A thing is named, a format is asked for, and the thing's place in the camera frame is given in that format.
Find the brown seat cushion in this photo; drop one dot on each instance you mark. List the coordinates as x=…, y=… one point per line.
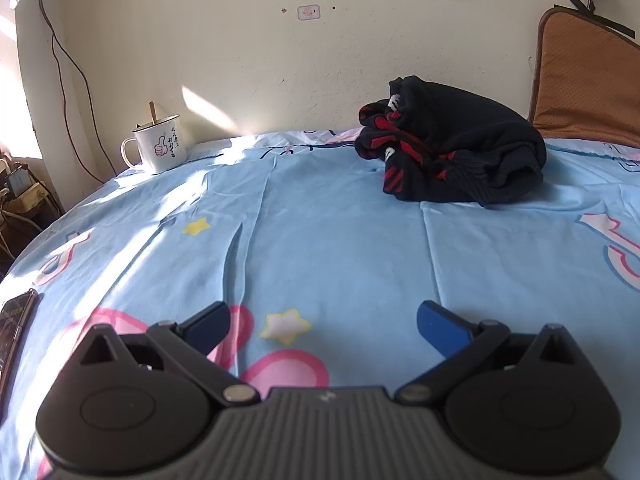
x=590, y=75

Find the beige box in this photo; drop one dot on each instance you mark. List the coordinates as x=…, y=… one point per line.
x=30, y=196

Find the small pink wall sticker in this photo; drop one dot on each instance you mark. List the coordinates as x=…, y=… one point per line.
x=308, y=12

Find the wooden stick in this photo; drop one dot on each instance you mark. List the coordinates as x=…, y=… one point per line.
x=152, y=112

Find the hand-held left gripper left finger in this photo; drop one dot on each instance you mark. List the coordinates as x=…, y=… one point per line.
x=210, y=325

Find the black red white patterned sweater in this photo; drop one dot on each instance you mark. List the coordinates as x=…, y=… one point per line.
x=465, y=135

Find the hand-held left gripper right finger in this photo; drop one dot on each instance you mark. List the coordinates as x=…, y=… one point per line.
x=440, y=327

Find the black smartphone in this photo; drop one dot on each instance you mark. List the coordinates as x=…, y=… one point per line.
x=17, y=340

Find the white enamel mug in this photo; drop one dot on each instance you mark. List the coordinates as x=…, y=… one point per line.
x=162, y=147

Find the blue printed bed sheet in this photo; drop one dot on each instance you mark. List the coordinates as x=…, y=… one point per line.
x=350, y=260

